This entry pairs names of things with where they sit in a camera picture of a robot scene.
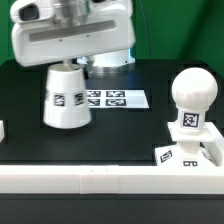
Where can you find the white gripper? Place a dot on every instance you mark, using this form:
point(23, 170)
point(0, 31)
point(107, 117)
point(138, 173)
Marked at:
point(47, 31)

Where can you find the white lamp shade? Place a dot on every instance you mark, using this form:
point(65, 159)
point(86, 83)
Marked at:
point(66, 105)

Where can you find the white lamp bulb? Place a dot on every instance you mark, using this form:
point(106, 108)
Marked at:
point(193, 91)

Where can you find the white lamp base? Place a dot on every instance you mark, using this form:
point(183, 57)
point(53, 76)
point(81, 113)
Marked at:
point(186, 150)

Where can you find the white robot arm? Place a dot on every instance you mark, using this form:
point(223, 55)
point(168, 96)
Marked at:
point(109, 60)

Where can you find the white marker sheet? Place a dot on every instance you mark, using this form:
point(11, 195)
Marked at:
point(134, 99)

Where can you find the white left fence piece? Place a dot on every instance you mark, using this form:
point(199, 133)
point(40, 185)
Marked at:
point(2, 133)

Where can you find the white front fence bar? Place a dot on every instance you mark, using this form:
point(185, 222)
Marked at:
point(41, 179)

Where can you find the white fence bar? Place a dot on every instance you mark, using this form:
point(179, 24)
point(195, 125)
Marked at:
point(41, 179)
point(215, 147)

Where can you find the white right fence bar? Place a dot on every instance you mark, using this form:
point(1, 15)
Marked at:
point(215, 147)

